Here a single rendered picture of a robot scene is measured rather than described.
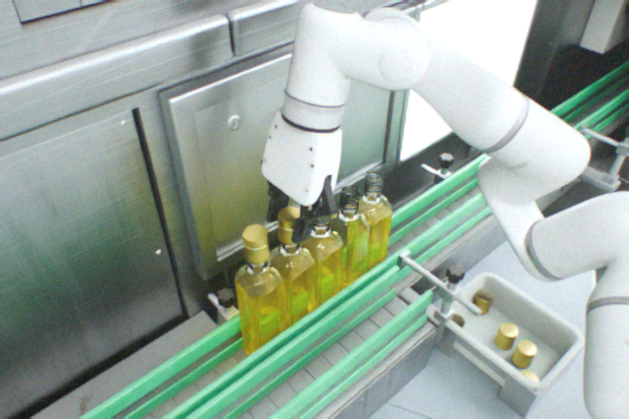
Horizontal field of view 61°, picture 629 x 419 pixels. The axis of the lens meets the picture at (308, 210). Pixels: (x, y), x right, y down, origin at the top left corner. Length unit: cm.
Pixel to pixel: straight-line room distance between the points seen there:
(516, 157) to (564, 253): 14
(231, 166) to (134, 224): 16
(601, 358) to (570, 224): 17
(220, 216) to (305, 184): 22
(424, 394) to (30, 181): 75
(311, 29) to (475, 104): 22
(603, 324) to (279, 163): 43
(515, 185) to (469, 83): 15
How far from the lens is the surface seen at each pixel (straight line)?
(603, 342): 70
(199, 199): 79
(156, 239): 85
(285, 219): 73
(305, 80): 62
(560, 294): 129
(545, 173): 73
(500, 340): 111
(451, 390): 107
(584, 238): 73
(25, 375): 91
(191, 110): 71
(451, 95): 72
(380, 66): 60
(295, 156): 66
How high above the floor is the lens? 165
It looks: 42 degrees down
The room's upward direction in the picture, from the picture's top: straight up
